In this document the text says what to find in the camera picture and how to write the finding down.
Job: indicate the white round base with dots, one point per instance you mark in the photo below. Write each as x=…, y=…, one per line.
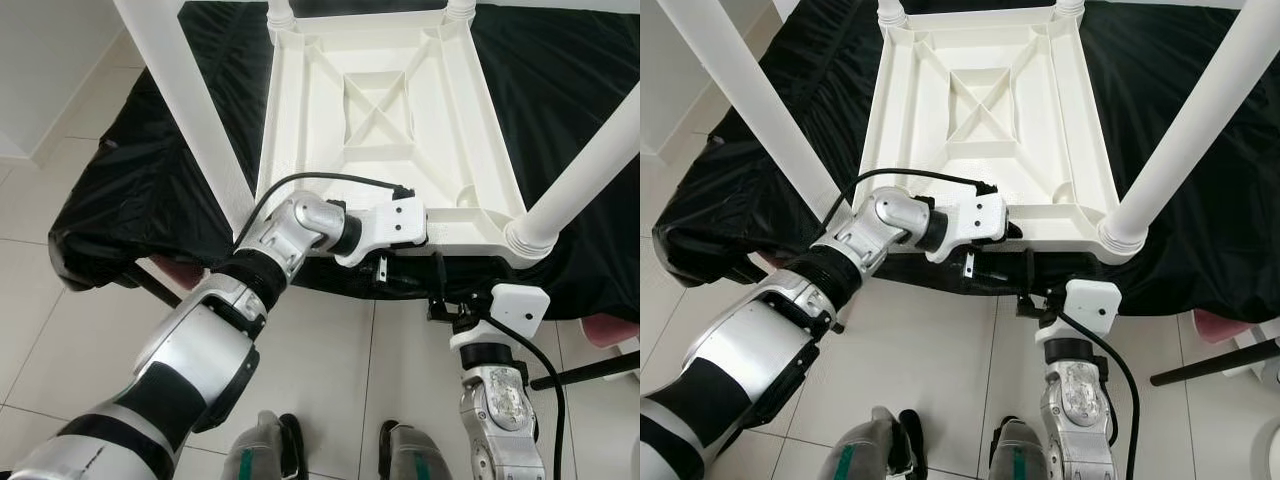
x=1270, y=450

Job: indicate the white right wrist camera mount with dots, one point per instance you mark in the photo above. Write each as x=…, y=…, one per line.
x=1090, y=298
x=515, y=305

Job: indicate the black table cloth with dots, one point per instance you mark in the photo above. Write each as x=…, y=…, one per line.
x=730, y=200
x=130, y=200

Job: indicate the grey robot left leg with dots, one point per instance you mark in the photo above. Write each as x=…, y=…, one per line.
x=262, y=450
x=870, y=450

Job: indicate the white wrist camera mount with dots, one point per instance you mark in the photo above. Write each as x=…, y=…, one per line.
x=980, y=215
x=395, y=222
x=515, y=305
x=1090, y=298

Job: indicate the white plastic children table top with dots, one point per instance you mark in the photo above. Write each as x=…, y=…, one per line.
x=900, y=120
x=300, y=120

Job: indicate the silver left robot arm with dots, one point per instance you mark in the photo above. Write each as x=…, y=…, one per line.
x=760, y=350
x=200, y=350

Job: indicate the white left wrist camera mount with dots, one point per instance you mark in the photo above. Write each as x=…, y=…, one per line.
x=395, y=222
x=980, y=215

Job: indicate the grey robot right leg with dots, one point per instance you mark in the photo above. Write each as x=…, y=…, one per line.
x=1015, y=452
x=415, y=455

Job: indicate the grey robot leg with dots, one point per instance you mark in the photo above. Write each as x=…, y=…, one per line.
x=1015, y=452
x=870, y=450
x=415, y=455
x=262, y=450

